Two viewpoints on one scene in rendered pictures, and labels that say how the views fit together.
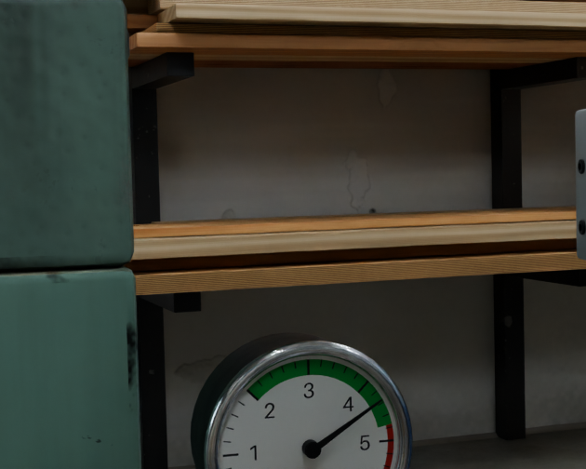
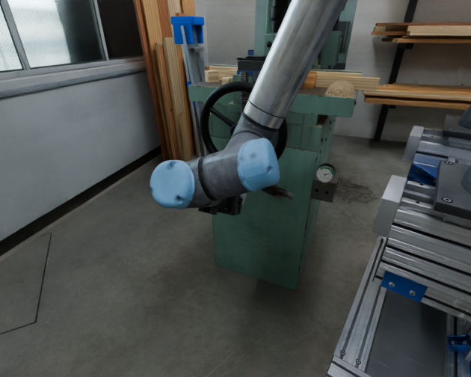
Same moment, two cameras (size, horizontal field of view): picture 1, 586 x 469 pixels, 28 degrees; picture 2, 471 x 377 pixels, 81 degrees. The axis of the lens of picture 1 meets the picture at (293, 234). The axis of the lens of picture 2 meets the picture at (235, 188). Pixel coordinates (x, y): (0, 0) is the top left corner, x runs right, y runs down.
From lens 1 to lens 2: 67 cm
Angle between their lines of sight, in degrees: 46
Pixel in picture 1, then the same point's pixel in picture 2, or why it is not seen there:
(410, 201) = not seen: outside the picture
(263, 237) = (416, 93)
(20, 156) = (309, 141)
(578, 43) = not seen: outside the picture
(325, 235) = (435, 95)
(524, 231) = not seen: outside the picture
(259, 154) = (431, 66)
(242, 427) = (319, 171)
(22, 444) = (305, 164)
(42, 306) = (309, 153)
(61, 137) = (313, 139)
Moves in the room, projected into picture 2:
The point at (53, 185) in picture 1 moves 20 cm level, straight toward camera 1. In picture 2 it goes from (311, 143) to (294, 164)
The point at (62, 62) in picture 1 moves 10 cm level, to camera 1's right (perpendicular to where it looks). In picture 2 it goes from (314, 132) to (343, 139)
